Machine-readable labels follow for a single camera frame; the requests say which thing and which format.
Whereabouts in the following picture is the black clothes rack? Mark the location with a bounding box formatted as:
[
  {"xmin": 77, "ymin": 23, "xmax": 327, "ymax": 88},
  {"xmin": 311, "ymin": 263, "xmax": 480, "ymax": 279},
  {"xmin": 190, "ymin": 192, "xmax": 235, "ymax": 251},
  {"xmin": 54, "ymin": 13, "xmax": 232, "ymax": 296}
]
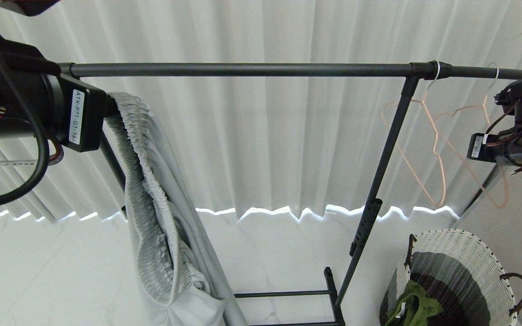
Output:
[{"xmin": 59, "ymin": 60, "xmax": 522, "ymax": 326}]

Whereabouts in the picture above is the black cable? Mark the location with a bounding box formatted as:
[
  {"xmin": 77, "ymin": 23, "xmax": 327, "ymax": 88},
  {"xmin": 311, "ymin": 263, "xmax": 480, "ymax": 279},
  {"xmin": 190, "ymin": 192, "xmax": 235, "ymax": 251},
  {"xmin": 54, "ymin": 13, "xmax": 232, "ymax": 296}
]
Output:
[{"xmin": 0, "ymin": 0, "xmax": 51, "ymax": 210}]

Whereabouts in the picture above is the pink clothes hanger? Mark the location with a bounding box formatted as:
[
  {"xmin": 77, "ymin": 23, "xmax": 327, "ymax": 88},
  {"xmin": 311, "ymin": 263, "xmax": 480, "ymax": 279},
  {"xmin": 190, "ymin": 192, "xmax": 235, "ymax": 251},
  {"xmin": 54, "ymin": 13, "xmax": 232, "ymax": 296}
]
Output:
[
  {"xmin": 381, "ymin": 79, "xmax": 448, "ymax": 208},
  {"xmin": 434, "ymin": 63, "xmax": 510, "ymax": 210}
]

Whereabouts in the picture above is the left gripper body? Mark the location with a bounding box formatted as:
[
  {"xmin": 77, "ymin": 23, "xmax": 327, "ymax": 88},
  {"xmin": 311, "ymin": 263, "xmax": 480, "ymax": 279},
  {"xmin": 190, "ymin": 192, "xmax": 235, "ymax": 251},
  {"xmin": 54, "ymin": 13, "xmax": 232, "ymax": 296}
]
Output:
[{"xmin": 0, "ymin": 41, "xmax": 108, "ymax": 153}]

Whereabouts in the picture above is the white curtain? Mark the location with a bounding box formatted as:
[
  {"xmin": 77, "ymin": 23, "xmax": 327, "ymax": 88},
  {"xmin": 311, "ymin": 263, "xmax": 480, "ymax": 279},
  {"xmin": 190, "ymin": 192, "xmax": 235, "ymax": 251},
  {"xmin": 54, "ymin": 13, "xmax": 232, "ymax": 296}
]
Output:
[{"xmin": 0, "ymin": 0, "xmax": 522, "ymax": 223}]

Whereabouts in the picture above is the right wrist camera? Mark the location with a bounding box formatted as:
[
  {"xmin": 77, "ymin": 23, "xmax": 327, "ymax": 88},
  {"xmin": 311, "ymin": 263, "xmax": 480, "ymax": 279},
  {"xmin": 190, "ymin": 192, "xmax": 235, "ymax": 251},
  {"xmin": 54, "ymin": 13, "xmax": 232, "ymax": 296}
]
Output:
[{"xmin": 494, "ymin": 88, "xmax": 522, "ymax": 110}]

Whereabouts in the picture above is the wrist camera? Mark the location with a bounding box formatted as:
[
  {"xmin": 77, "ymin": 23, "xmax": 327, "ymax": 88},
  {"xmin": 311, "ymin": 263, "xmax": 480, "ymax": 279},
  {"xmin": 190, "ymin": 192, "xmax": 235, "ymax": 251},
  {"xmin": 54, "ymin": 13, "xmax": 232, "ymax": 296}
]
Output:
[
  {"xmin": 0, "ymin": 0, "xmax": 63, "ymax": 17},
  {"xmin": 494, "ymin": 88, "xmax": 522, "ymax": 110}
]

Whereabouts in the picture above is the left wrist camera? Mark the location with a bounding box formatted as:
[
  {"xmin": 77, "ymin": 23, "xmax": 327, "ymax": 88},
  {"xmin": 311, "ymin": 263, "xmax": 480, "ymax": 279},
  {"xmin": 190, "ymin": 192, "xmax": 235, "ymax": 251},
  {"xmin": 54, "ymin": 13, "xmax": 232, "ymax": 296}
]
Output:
[{"xmin": 0, "ymin": 0, "xmax": 63, "ymax": 17}]

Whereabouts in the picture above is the white laundry basket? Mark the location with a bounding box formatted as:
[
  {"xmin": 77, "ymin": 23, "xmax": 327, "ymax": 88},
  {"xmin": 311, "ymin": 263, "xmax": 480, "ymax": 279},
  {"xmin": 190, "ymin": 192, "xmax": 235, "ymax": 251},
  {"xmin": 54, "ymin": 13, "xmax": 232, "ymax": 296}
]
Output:
[{"xmin": 378, "ymin": 228, "xmax": 522, "ymax": 326}]

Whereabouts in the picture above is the green garment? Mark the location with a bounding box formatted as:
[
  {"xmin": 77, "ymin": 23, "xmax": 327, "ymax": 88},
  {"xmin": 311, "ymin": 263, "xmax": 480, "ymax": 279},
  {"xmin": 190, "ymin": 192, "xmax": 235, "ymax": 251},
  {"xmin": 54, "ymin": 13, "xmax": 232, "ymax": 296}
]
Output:
[{"xmin": 384, "ymin": 279, "xmax": 444, "ymax": 326}]

